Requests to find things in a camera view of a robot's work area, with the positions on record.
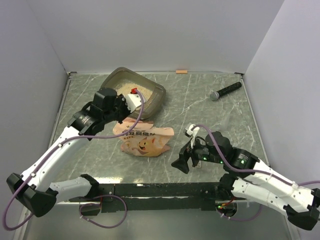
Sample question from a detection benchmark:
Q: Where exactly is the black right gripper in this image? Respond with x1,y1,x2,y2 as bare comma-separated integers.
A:
170,133,223,173

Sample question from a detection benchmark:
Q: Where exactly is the pink cat litter bag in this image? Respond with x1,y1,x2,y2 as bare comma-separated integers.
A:
119,120,174,157

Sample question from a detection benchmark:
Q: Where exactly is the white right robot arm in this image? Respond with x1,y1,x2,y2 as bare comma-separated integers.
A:
171,131,320,231

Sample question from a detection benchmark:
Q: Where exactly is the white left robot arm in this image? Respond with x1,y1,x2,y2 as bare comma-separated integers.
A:
6,87,145,218

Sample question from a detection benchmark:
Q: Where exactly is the beige cat litter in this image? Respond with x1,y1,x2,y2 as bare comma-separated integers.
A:
114,82,153,102

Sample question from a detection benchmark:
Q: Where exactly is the brown plastic litter box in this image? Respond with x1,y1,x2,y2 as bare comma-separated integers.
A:
101,67,166,120

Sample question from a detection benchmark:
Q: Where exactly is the small wooden comb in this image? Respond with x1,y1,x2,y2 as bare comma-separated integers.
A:
196,161,202,168

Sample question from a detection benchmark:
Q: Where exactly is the orange tape piece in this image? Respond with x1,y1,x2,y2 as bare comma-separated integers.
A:
175,70,188,74

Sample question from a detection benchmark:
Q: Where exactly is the black handheld microphone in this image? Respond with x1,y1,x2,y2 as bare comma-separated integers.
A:
209,81,242,101

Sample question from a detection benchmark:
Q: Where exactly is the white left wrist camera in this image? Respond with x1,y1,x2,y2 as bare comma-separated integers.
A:
124,88,146,113

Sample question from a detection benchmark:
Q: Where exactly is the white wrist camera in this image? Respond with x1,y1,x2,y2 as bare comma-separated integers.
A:
184,123,200,149
124,88,146,113

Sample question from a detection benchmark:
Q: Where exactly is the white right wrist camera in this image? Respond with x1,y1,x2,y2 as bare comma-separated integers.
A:
184,123,200,149

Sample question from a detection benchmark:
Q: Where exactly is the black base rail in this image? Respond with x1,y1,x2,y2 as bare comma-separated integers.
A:
79,181,253,214

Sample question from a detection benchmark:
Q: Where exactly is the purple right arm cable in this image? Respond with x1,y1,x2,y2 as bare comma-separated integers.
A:
192,124,320,188

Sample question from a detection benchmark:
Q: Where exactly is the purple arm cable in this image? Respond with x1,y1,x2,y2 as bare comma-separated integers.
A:
192,124,320,188
2,92,145,231

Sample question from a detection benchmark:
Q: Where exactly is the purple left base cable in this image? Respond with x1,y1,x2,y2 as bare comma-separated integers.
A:
78,194,128,230

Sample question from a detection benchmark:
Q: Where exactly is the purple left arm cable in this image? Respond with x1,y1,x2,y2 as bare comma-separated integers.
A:
2,92,145,231

